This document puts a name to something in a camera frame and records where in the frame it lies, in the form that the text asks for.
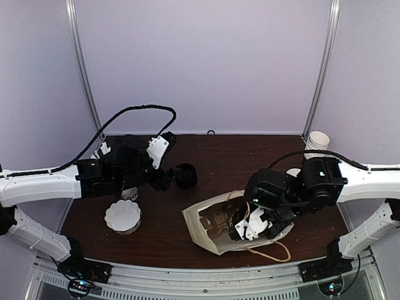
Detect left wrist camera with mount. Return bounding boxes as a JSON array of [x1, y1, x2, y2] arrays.
[[146, 131, 176, 169]]

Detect aluminium front rail base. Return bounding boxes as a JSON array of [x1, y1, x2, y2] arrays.
[[23, 245, 388, 300]]

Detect left aluminium frame post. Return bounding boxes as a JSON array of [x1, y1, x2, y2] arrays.
[[65, 0, 101, 130]]

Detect aluminium frame post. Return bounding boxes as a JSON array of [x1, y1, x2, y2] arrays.
[[302, 0, 341, 140], [65, 0, 101, 130]]

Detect cream paper bag with handles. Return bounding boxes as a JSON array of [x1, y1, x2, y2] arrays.
[[182, 190, 294, 263]]

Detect brown pulp cup carrier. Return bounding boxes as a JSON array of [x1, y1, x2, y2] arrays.
[[199, 205, 237, 239]]

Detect white round ceramic bowl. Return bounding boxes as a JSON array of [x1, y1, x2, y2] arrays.
[[286, 168, 301, 177]]

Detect stack of black cup lids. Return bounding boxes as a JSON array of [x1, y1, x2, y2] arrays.
[[175, 163, 198, 189]]

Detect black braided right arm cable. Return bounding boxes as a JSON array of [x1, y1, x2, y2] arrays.
[[268, 150, 400, 172]]

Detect stack of paper cups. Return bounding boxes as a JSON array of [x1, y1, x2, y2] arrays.
[[305, 131, 330, 150]]

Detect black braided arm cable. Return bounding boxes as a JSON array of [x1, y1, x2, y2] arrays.
[[0, 104, 178, 176], [268, 150, 400, 172]]

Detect paper cup holding straws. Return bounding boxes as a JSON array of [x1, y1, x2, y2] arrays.
[[121, 187, 138, 201]]

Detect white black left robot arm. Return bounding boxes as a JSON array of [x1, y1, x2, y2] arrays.
[[1, 132, 176, 278]]

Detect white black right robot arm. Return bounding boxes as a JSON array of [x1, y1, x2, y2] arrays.
[[244, 157, 399, 276]]

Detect bundle of white wrapped straws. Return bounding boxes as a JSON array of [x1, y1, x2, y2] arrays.
[[90, 141, 111, 160]]

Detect right aluminium frame post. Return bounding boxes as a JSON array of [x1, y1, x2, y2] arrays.
[[302, 0, 341, 140]]

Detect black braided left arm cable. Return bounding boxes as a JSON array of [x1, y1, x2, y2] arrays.
[[0, 104, 178, 176]]

